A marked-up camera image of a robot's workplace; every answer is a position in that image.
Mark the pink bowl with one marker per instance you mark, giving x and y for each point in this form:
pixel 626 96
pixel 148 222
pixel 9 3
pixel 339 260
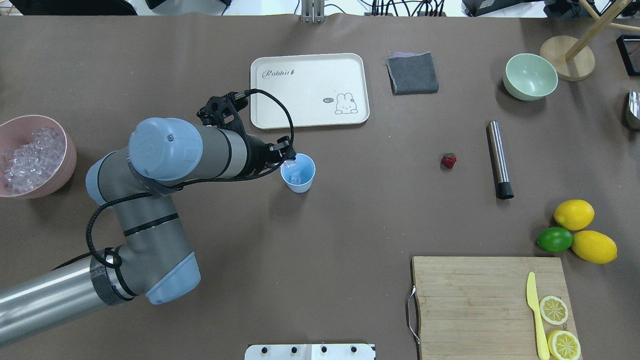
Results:
pixel 17 132

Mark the upper lemon half slice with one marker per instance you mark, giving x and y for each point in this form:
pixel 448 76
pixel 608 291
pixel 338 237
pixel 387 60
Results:
pixel 564 345

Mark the whole yellow lemon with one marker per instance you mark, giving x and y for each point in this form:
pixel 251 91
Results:
pixel 594 247
pixel 574 214

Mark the red strawberry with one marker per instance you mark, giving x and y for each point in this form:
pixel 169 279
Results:
pixel 448 160

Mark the wooden mug tree stand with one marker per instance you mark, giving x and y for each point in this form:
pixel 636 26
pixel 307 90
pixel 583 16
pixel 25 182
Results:
pixel 571 58

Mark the aluminium frame post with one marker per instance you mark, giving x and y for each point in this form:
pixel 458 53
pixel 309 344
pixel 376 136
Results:
pixel 312 11

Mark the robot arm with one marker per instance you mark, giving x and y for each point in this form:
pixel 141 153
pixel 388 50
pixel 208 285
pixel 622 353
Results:
pixel 136 243

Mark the cream rabbit tray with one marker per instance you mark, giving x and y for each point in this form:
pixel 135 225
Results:
pixel 317 89

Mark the light blue plastic cup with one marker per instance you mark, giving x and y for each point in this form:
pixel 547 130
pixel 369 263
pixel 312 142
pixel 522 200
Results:
pixel 299 174

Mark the wooden cutting board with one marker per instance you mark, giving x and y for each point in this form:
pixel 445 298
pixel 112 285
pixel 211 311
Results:
pixel 475 307

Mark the lower lemon half slice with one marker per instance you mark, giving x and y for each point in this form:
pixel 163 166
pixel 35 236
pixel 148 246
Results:
pixel 554 310

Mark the clear ice cubes pile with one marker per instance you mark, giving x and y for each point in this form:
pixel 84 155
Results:
pixel 28 167

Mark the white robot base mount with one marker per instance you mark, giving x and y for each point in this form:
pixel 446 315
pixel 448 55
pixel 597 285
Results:
pixel 312 351

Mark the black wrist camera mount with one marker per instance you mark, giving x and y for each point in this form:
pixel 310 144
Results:
pixel 222 112

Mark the green lime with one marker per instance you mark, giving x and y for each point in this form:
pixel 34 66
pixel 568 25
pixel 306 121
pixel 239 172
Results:
pixel 555 239

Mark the steel muddler black tip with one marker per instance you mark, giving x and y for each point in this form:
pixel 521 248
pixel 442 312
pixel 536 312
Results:
pixel 502 181

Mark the yellow plastic knife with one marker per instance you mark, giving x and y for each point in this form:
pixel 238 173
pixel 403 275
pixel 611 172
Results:
pixel 531 293

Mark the lemon half slice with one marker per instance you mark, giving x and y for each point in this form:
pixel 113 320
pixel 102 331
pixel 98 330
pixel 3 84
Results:
pixel 554 310
pixel 564 345

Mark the mint green bowl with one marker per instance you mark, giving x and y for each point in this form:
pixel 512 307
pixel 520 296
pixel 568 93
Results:
pixel 529 77

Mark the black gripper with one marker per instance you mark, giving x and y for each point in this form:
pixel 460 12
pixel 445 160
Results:
pixel 256 156

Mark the steel ice scoop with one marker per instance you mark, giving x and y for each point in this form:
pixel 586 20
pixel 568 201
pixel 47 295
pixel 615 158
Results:
pixel 632 112

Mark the grey folded cloth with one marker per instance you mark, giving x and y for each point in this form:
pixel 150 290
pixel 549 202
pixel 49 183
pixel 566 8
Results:
pixel 412 74

